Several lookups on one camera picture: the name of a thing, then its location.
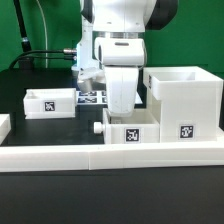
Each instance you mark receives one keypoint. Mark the white drawer cabinet frame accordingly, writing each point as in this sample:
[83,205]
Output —
[186,102]

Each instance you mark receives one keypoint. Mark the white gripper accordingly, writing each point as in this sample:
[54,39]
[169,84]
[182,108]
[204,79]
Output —
[121,59]

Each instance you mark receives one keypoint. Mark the white rear drawer box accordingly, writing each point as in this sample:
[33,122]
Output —
[49,103]

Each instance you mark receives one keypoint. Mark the black pole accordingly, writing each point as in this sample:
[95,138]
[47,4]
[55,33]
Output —
[24,38]

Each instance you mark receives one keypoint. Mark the white U-shaped border fence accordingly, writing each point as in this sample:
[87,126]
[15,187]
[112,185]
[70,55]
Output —
[114,156]

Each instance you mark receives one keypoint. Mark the white fiducial marker sheet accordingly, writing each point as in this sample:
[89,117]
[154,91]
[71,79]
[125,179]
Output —
[94,97]

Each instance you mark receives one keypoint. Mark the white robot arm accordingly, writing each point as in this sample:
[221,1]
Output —
[119,19]

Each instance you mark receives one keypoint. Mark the white drawer box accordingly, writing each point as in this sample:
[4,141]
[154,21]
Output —
[140,127]
[49,103]

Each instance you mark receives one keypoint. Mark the white front drawer box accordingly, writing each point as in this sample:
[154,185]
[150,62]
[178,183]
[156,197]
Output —
[140,127]

